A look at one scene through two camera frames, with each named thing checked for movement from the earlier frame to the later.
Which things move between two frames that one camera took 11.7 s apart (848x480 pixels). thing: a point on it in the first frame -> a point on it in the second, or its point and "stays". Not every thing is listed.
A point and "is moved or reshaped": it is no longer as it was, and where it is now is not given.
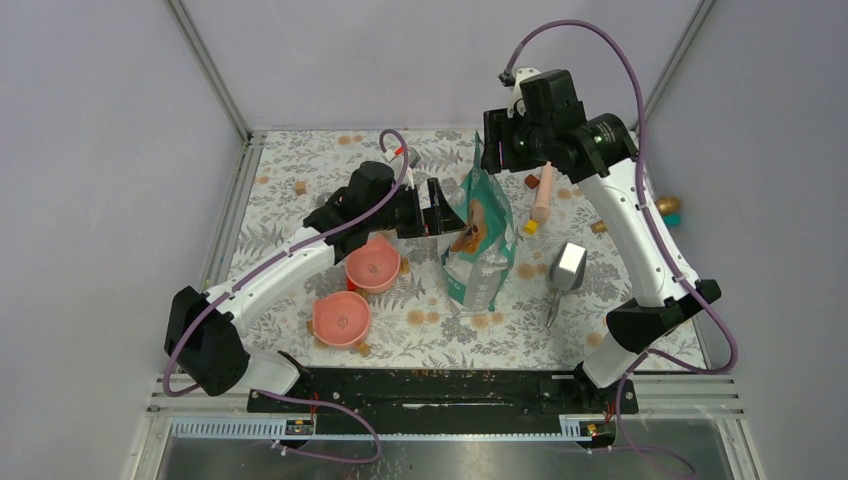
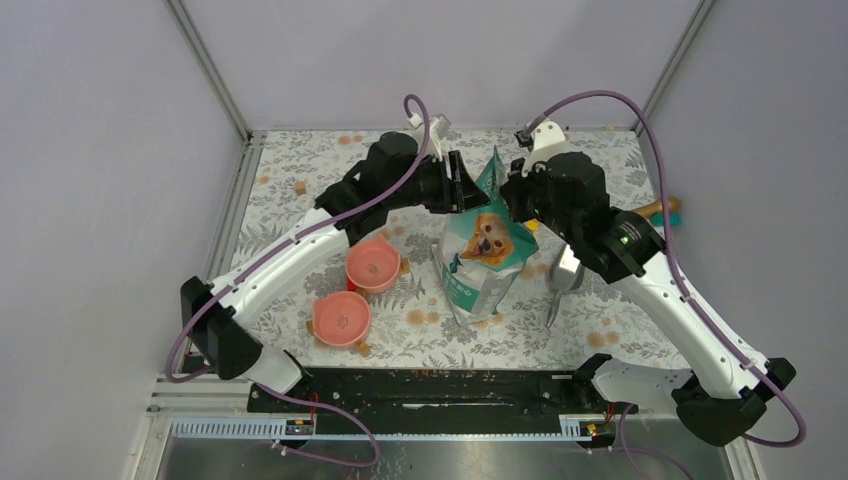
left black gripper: x=439 y=217 -> x=458 y=194
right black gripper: x=498 y=127 -> x=512 y=192
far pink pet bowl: x=374 y=268 stays
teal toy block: x=672 y=219 stays
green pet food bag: x=475 y=261 is moved or reshaped
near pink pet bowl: x=340 y=318 stays
